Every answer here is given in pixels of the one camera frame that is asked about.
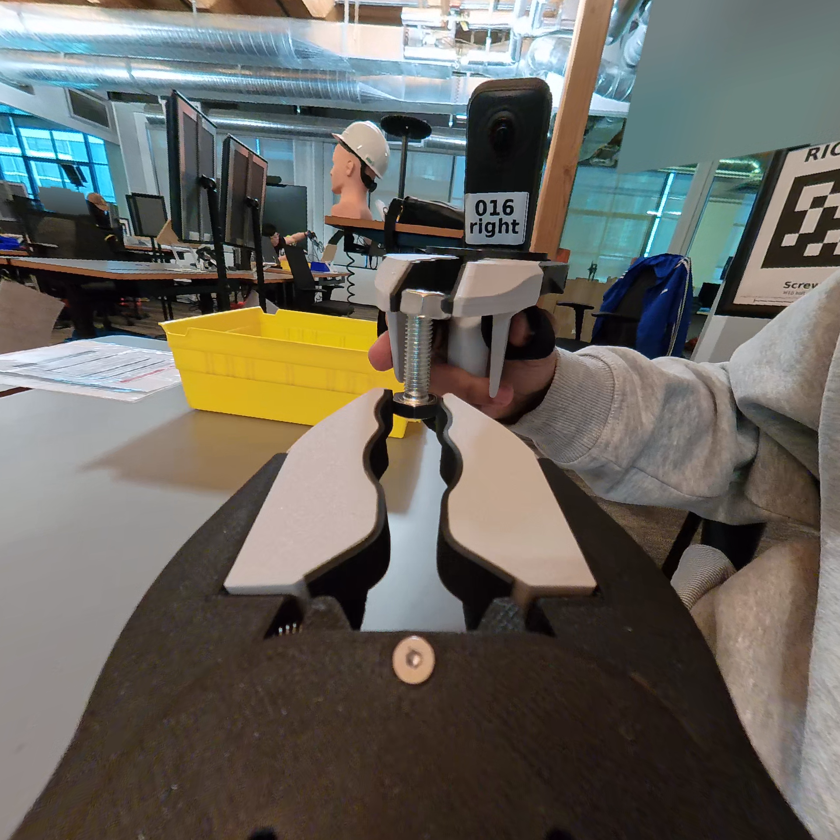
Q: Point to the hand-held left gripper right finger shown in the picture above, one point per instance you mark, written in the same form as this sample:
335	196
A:
512	505

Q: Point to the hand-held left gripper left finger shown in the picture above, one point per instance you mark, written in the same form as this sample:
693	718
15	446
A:
315	499

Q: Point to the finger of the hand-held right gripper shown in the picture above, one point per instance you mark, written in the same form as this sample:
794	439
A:
499	285
388	279

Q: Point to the steel hex bolt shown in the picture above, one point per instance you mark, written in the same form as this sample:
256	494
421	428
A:
418	358

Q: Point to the yellow plastic bin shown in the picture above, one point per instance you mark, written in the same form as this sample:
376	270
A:
262	374

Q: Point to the person's left forearm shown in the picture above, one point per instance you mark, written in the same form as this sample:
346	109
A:
774	656

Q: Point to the person's right forearm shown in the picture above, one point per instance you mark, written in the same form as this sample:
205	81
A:
656	420

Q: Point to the black-legged standing desk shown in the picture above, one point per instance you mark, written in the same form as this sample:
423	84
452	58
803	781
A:
367	225

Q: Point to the grey desk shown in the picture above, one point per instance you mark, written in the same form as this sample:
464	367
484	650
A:
131	525

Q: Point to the long wood-edged office desk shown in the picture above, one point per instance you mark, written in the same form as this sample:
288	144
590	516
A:
98	266

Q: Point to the person's right hand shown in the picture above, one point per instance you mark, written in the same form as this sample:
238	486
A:
531	387

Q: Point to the black bag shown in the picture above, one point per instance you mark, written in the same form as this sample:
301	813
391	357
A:
426	213

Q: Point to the black office chair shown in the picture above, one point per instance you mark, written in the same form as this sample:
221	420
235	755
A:
302	269

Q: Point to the mannequin head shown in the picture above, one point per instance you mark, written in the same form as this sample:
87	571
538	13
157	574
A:
344	177

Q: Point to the black flat monitor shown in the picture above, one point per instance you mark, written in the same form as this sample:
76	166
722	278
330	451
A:
289	210

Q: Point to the black round floor lamp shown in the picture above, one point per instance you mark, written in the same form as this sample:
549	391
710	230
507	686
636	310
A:
405	126

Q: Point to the white hard hat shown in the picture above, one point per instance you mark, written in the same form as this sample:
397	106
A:
367	144

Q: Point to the blue jacket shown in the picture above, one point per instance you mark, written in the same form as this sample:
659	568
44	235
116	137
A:
649	302

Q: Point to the dark computer monitor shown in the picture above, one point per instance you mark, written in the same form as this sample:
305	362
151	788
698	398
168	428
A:
244	193
190	170

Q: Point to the small black monitor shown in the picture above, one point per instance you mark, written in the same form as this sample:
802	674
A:
148	215

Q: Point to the laminated paper sheet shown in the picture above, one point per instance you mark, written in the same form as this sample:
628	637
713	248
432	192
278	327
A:
85	367

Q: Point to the black-and-white marker poster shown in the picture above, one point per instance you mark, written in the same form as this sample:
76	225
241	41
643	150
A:
807	216

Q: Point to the silver ventilation duct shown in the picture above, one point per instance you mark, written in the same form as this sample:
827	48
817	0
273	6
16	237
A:
197	46

